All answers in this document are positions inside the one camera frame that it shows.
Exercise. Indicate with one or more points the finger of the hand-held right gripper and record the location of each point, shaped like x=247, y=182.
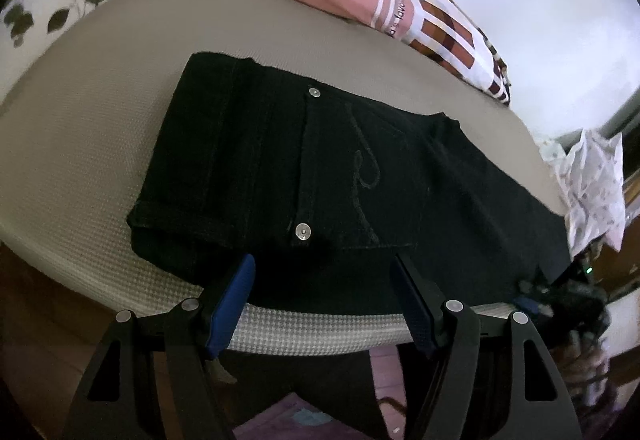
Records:
x=526, y=306

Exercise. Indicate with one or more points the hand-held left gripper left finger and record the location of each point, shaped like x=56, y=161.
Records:
x=232, y=305

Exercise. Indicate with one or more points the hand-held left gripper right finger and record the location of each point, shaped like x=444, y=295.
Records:
x=415, y=310

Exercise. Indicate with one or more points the black pants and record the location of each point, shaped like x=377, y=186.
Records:
x=300, y=160

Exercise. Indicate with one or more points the brown wooden furniture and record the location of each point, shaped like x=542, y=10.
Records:
x=620, y=265

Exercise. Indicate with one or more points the white patterned cloth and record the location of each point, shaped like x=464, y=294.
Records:
x=590, y=180

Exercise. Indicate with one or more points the purple rug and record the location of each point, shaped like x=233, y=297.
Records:
x=300, y=420

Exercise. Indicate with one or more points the beige waffle bed cover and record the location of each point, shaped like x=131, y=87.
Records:
x=100, y=120

